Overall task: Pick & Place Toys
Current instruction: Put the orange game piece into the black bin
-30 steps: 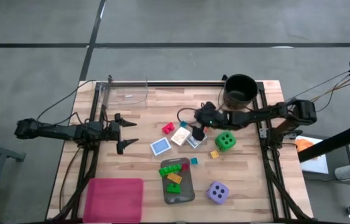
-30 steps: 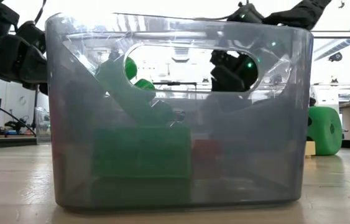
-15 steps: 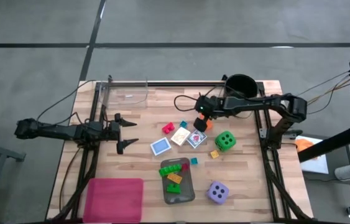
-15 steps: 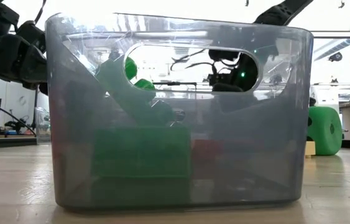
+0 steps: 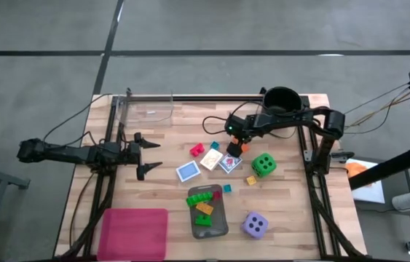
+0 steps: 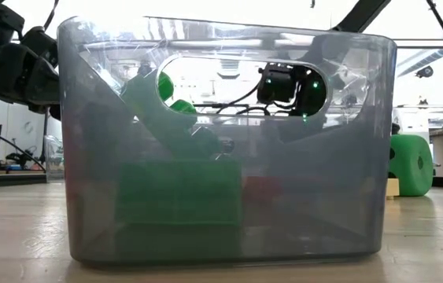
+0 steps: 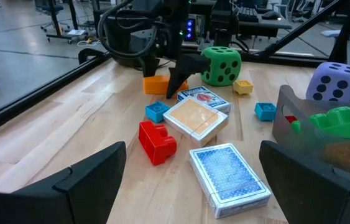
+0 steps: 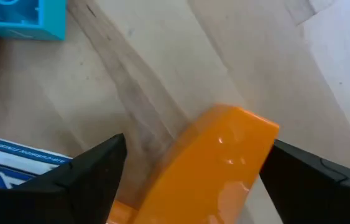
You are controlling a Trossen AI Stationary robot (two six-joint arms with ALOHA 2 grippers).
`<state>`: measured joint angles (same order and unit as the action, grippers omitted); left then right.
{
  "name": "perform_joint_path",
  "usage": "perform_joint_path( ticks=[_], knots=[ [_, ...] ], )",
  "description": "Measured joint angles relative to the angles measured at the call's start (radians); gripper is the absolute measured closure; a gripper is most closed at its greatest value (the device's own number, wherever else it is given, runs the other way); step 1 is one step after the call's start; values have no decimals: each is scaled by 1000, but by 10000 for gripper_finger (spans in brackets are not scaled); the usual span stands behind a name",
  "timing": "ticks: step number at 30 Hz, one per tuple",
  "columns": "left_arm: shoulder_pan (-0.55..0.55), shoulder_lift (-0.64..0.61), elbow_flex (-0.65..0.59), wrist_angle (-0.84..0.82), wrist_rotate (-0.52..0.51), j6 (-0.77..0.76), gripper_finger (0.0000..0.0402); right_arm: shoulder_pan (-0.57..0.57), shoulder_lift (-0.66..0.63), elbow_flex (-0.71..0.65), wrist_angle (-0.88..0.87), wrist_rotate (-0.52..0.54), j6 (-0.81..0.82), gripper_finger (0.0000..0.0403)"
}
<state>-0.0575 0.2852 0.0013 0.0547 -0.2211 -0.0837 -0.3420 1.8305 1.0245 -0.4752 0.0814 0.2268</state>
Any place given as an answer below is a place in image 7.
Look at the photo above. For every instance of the long green building block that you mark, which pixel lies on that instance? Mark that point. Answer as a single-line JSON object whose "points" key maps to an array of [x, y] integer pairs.
{"points": [[342, 123]]}

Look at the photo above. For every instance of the black keyboard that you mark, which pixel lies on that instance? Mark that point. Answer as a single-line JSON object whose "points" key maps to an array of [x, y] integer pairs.
{"points": [[247, 14]]}

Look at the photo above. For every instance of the small yellow building block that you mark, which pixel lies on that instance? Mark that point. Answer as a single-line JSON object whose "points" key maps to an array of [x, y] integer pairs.
{"points": [[243, 87]]}

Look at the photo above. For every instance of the black aluminium table frame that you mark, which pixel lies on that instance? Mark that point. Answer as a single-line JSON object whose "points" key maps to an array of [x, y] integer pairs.
{"points": [[38, 93]]}

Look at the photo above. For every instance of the black computer mouse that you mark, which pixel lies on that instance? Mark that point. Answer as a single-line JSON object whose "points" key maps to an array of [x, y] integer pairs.
{"points": [[271, 15]]}

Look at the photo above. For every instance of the small teal building block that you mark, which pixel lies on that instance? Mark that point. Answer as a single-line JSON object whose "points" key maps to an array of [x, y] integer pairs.
{"points": [[265, 111], [156, 112]]}

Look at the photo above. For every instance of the purple foam die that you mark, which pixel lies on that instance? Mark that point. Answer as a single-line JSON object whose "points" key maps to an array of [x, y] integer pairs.
{"points": [[333, 81]]}

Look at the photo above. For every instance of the green foam die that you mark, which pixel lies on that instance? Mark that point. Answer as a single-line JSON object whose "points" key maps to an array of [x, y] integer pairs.
{"points": [[221, 67]]}

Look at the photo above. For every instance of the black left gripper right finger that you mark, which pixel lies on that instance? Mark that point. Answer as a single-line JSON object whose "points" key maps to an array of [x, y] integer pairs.
{"points": [[311, 193]]}

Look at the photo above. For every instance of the blue playing card box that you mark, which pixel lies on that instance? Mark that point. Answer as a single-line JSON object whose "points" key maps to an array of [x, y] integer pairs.
{"points": [[207, 98]]}

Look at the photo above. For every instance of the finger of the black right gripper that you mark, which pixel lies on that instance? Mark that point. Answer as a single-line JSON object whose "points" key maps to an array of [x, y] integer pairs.
{"points": [[187, 68], [150, 67]]}

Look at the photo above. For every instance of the small red building block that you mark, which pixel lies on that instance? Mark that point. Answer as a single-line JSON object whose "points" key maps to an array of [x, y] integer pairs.
{"points": [[291, 119]]}

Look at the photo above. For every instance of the black office desk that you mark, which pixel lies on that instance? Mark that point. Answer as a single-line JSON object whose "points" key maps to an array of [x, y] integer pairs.
{"points": [[265, 25]]}

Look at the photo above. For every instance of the grey translucent plastic bin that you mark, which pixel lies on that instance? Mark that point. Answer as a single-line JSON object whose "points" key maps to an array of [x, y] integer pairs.
{"points": [[289, 102]]}

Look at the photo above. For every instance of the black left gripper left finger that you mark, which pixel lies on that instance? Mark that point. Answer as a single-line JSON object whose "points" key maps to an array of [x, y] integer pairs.
{"points": [[69, 199]]}

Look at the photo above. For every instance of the computer with blue lights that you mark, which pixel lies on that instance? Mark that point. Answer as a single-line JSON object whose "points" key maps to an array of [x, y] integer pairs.
{"points": [[189, 29]]}

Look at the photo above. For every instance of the large red building block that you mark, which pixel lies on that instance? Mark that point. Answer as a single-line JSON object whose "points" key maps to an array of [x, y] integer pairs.
{"points": [[156, 143]]}

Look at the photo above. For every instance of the blue-backed card deck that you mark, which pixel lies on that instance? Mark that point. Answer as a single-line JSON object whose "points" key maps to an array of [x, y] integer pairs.
{"points": [[229, 177]]}

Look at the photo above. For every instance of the black office chair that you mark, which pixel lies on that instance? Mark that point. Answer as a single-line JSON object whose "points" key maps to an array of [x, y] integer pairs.
{"points": [[52, 12]]}

